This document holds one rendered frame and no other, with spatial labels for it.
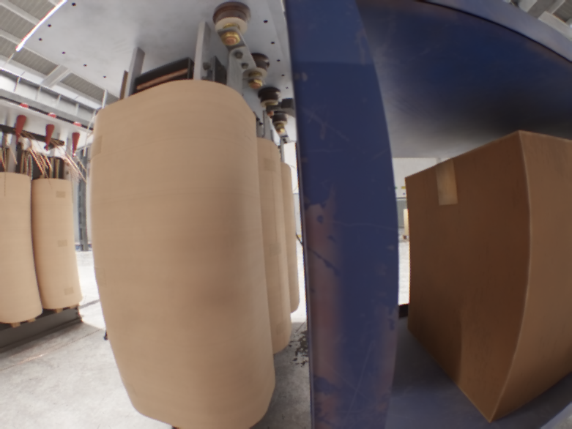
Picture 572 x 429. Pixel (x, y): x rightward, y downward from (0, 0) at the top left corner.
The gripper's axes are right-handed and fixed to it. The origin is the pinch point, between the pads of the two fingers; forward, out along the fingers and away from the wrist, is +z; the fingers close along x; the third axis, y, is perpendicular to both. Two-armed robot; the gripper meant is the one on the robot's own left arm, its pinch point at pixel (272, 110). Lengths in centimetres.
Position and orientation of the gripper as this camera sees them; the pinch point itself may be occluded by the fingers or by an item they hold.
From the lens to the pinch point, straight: 117.8
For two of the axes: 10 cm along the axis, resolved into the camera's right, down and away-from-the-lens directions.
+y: 1.2, -9.9, -0.8
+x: -4.7, 0.2, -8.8
